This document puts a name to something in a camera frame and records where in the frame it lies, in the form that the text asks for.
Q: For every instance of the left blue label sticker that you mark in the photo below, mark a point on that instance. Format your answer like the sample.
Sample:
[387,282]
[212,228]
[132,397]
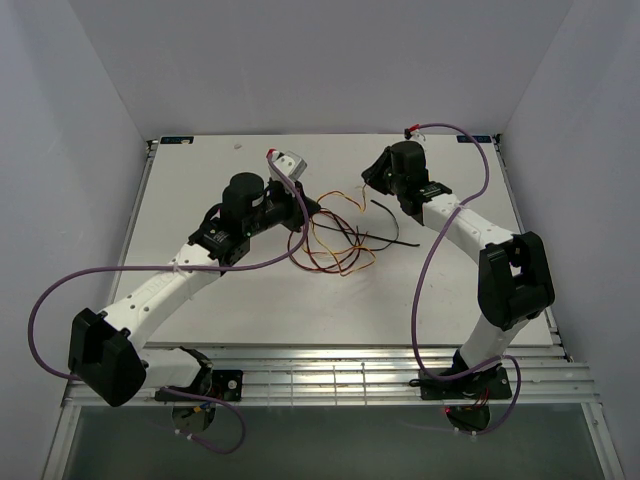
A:
[176,140]

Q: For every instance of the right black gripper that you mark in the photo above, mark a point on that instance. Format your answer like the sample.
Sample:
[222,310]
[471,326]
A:
[372,175]

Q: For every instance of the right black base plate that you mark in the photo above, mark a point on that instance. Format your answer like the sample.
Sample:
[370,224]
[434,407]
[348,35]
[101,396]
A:
[492,384]

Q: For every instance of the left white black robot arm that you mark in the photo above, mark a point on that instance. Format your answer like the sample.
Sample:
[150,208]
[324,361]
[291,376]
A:
[108,349]

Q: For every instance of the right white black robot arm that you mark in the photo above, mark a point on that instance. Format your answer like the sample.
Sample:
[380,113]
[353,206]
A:
[514,279]

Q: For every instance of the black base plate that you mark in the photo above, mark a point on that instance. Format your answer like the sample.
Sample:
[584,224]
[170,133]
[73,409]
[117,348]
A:
[492,384]
[218,383]

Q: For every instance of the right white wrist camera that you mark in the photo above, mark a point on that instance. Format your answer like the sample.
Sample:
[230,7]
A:
[413,133]

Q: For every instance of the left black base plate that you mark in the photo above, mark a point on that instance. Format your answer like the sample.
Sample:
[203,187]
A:
[218,383]

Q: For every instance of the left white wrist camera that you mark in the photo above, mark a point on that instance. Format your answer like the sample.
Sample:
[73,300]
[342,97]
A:
[288,164]

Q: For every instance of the aluminium rail frame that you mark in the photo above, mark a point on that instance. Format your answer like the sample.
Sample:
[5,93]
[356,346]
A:
[328,377]

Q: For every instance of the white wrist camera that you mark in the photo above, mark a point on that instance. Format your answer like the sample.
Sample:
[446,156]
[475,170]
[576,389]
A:
[288,164]
[413,133]

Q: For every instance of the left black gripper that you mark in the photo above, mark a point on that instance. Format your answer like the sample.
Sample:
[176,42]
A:
[295,219]

